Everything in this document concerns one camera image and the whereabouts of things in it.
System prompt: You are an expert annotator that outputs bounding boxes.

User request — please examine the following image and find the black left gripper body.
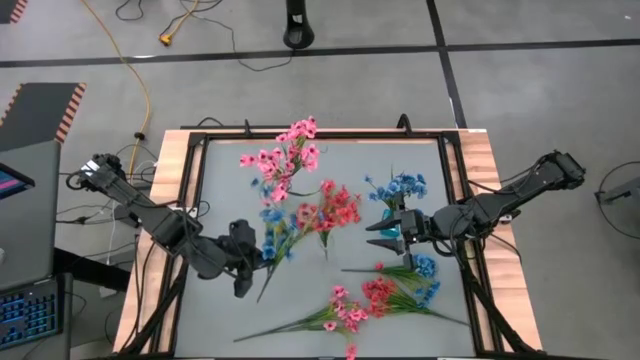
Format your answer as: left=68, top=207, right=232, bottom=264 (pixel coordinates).
left=219, top=218, right=262, bottom=300

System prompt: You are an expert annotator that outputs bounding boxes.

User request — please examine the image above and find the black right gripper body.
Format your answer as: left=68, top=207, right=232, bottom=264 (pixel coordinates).
left=401, top=208, right=436, bottom=271

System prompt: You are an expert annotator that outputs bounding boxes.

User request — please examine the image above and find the red artificial flower bunch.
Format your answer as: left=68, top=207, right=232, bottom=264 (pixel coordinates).
left=317, top=178, right=363, bottom=261
left=295, top=201, right=324, bottom=236
left=360, top=276, right=472, bottom=329

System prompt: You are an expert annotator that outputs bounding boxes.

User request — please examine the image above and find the pink artificial flower bunch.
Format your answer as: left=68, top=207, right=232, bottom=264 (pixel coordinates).
left=238, top=148, right=301, bottom=204
left=273, top=115, right=322, bottom=174
left=233, top=284, right=370, bottom=360

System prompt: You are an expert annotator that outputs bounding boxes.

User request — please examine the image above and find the blue textured glass vase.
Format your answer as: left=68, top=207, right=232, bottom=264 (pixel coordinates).
left=380, top=207, right=404, bottom=239

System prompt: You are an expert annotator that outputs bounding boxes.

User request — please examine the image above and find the tall clear glass vase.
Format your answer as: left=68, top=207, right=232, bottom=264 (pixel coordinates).
left=318, top=234, right=335, bottom=262

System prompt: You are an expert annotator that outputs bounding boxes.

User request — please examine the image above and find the black diagonal support strut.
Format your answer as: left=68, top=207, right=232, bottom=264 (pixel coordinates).
left=462, top=269, right=534, bottom=357
left=118, top=259, right=191, bottom=357

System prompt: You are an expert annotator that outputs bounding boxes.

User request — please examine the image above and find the black desk base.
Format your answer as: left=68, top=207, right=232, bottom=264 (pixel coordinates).
left=53, top=247, right=132, bottom=292

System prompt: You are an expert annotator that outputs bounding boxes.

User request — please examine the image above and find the grey side desk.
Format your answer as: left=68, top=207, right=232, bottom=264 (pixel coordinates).
left=0, top=139, right=62, bottom=294

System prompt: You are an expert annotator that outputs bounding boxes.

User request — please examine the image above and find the black pole base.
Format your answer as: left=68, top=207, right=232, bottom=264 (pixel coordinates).
left=282, top=0, right=316, bottom=50

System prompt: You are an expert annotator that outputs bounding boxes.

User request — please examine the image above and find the blue backlit keyboard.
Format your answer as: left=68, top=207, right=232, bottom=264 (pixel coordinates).
left=0, top=278, right=65, bottom=350

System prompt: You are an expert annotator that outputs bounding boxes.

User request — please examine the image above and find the computer monitor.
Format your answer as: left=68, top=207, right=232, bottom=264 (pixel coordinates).
left=0, top=162, right=36, bottom=201

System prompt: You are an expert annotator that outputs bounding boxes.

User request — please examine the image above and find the black floor mat striped edge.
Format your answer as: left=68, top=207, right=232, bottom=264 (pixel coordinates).
left=0, top=82, right=88, bottom=152
left=0, top=0, right=30, bottom=25

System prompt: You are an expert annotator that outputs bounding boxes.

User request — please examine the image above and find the black floor cable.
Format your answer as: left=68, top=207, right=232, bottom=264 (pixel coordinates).
left=169, top=0, right=294, bottom=72

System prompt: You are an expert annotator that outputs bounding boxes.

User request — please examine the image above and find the long yellow extension cable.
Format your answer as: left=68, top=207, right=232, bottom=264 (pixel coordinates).
left=79, top=0, right=153, bottom=177

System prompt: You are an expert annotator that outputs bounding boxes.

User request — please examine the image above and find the yellow cable with plug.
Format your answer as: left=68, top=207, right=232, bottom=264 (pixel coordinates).
left=158, top=0, right=201, bottom=47

